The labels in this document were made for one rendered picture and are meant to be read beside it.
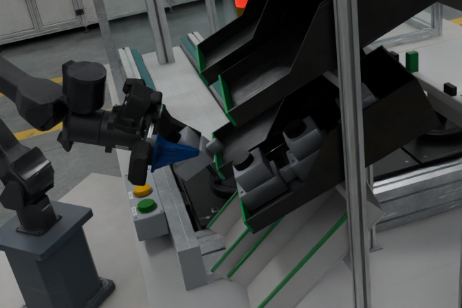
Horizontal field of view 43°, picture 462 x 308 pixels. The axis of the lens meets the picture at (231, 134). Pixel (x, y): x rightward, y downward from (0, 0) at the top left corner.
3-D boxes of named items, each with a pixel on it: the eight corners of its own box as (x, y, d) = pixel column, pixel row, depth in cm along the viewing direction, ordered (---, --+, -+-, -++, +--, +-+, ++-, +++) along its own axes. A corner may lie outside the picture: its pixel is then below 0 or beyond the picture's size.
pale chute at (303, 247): (258, 346, 87) (234, 335, 85) (247, 286, 99) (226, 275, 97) (386, 214, 78) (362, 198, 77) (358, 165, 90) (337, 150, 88)
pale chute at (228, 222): (232, 282, 100) (210, 271, 98) (225, 236, 112) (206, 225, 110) (339, 163, 91) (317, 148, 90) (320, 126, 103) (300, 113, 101)
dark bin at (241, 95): (236, 128, 71) (201, 82, 68) (227, 88, 83) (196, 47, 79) (444, -3, 66) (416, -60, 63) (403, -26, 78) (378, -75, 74)
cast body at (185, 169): (185, 182, 96) (154, 156, 93) (188, 166, 99) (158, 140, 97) (223, 154, 92) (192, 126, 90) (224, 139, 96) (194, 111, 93)
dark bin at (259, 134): (225, 181, 91) (197, 147, 88) (218, 142, 103) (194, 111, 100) (382, 84, 86) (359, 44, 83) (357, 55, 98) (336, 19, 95)
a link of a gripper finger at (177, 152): (150, 174, 90) (155, 143, 87) (152, 159, 93) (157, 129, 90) (194, 181, 91) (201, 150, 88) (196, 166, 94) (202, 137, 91)
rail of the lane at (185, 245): (186, 291, 118) (176, 248, 114) (135, 120, 196) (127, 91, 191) (212, 282, 119) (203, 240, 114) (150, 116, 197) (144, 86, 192)
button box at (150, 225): (139, 243, 129) (133, 219, 126) (128, 194, 147) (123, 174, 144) (170, 234, 130) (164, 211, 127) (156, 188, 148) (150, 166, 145)
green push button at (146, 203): (139, 218, 128) (137, 210, 127) (137, 208, 131) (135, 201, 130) (157, 212, 128) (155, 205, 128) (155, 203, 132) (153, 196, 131)
